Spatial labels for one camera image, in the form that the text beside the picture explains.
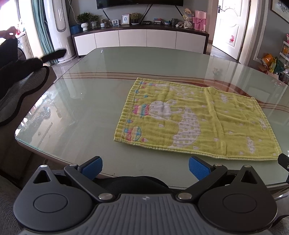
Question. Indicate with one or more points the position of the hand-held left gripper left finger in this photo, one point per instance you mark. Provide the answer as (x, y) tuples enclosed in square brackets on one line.
[(93, 167)]

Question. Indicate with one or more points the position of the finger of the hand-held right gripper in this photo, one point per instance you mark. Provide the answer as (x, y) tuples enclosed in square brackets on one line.
[(284, 160)]

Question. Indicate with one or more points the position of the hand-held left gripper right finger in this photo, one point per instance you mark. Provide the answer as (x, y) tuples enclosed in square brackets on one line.
[(198, 167)]

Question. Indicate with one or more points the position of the yellow printed towel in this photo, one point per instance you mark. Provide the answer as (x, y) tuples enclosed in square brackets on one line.
[(203, 122)]

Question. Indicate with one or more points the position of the cardboard box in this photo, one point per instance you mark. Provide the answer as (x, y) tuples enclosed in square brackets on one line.
[(268, 73)]

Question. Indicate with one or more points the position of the green plastic bag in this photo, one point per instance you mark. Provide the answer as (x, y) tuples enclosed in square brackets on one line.
[(278, 66)]

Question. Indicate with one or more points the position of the orange plastic bag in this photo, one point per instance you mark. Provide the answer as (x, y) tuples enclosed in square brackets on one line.
[(267, 60)]

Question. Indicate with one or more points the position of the white storage shelf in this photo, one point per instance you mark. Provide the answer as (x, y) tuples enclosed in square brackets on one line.
[(285, 58)]

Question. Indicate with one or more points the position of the grey cushioned chair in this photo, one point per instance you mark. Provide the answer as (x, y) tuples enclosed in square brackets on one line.
[(20, 95)]

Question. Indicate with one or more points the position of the white television cabinet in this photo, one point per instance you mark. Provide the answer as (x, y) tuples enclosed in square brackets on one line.
[(140, 40)]

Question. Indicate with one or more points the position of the white standing air conditioner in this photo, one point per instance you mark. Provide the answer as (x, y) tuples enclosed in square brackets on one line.
[(61, 34)]

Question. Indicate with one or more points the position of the blue bin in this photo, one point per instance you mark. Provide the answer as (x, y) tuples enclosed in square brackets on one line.
[(75, 29)]

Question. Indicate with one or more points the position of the washing machine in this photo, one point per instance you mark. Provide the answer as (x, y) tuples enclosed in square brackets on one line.
[(26, 45)]

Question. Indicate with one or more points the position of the small potted plant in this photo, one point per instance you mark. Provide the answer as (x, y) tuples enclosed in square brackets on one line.
[(94, 21)]

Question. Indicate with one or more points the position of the pink gift box with bow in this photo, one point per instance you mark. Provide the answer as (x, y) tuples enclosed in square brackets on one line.
[(200, 21)]

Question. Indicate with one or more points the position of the white door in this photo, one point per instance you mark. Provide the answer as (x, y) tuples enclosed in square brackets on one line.
[(230, 24)]

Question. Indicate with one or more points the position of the potted plant in white vase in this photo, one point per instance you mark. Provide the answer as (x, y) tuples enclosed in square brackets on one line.
[(84, 20)]

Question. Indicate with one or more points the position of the teal curtain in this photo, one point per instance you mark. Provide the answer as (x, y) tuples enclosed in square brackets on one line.
[(41, 29)]

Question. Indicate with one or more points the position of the glass jar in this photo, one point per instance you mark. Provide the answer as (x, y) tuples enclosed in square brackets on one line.
[(174, 22)]

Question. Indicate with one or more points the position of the wrapped doll bouquet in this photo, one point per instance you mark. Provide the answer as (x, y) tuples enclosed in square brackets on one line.
[(187, 18)]

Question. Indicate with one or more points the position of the stack of books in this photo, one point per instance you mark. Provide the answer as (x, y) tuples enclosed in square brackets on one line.
[(158, 21)]

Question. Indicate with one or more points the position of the dried flower arrangement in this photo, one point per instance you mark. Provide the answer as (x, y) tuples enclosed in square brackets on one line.
[(135, 18)]

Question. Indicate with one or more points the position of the black television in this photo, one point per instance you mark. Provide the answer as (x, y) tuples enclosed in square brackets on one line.
[(135, 3)]

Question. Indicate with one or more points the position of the small photo frame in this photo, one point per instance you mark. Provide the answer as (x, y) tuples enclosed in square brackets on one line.
[(115, 22)]

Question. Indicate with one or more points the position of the large photo frame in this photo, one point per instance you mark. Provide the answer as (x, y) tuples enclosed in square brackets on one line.
[(125, 19)]

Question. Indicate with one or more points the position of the framed wall picture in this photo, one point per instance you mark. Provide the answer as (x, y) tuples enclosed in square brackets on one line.
[(281, 8)]

